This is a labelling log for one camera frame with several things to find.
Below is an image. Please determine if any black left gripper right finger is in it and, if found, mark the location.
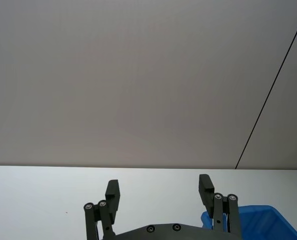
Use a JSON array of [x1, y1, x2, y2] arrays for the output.
[[198, 174, 243, 236]]

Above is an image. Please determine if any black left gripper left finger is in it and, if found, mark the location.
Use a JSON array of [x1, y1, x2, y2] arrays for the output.
[[83, 179, 122, 240]]

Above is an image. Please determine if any blue plastic bin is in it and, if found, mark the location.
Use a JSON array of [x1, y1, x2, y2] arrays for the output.
[[200, 205, 297, 240]]

